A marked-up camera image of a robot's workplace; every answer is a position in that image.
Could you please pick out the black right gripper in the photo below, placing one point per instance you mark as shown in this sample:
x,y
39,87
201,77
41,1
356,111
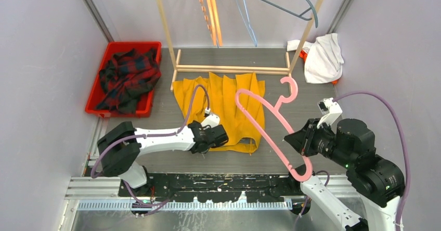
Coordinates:
x,y
302,141

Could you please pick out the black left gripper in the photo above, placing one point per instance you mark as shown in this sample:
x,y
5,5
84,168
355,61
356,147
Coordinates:
x,y
196,122

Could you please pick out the yellow pleated skirt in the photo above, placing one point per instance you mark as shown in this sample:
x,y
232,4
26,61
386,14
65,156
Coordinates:
x,y
218,93

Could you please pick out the pink plastic hanger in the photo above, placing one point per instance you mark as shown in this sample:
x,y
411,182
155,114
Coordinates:
x,y
275,110

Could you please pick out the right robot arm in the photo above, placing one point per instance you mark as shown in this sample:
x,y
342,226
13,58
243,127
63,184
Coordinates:
x,y
382,186

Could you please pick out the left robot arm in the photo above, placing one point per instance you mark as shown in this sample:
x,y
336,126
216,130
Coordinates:
x,y
120,148

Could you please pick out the orange notched hanger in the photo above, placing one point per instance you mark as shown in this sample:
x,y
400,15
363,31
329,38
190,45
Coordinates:
x,y
201,5

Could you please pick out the orange plastic hanger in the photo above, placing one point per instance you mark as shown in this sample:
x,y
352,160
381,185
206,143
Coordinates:
x,y
213,23

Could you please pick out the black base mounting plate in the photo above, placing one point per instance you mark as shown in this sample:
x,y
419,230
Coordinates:
x,y
218,188

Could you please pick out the red plastic bin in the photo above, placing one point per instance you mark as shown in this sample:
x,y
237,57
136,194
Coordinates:
x,y
144,106

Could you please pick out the wooden clothes rack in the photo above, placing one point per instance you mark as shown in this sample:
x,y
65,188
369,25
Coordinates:
x,y
175,57

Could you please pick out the white cloth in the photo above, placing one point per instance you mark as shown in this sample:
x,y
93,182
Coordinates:
x,y
324,62

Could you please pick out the orange object under cloth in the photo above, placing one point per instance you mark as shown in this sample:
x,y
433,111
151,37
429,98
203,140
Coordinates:
x,y
303,55

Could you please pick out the red plaid garment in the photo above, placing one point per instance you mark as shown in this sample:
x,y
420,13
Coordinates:
x,y
126,77

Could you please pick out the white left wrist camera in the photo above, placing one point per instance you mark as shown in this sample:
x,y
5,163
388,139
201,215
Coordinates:
x,y
211,120

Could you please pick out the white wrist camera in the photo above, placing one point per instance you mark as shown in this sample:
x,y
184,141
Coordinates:
x,y
211,120
330,110

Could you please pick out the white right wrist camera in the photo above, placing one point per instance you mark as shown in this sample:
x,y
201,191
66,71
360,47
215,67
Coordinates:
x,y
330,110

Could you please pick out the light blue wire hanger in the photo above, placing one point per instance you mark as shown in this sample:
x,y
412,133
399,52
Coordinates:
x,y
243,11

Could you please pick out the aluminium rail frame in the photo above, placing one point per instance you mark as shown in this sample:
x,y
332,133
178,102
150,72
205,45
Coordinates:
x,y
125,199

